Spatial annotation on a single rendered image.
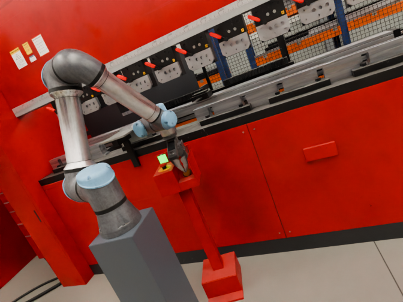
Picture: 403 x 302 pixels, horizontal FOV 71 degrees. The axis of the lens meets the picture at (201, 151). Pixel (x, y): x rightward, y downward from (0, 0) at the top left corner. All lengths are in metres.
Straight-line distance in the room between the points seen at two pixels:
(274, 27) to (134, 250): 1.17
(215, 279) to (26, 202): 1.44
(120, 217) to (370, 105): 1.17
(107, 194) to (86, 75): 0.40
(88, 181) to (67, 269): 1.66
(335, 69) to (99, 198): 1.21
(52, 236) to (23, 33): 1.39
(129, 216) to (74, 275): 1.61
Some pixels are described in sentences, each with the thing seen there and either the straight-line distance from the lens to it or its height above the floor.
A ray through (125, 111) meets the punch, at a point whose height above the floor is 1.10.
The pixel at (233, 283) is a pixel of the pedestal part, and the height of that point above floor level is 0.07.
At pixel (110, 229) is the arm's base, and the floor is 0.81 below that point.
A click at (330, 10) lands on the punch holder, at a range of 1.55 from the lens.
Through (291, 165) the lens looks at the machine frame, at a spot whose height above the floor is 0.54.
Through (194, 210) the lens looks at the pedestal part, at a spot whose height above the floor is 0.52.
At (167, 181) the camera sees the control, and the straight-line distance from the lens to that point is 1.41.
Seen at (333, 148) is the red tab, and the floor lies 0.59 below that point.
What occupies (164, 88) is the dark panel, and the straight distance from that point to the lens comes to 2.28.
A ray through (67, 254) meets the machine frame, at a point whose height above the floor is 0.30.
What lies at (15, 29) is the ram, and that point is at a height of 1.81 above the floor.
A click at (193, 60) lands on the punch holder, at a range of 1.60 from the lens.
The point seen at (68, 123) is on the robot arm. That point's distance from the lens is 1.12.
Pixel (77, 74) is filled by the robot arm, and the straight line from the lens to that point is 1.05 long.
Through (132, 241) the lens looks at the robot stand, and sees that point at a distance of 0.98.
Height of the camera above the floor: 1.17
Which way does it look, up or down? 15 degrees down
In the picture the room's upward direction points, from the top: 22 degrees counter-clockwise
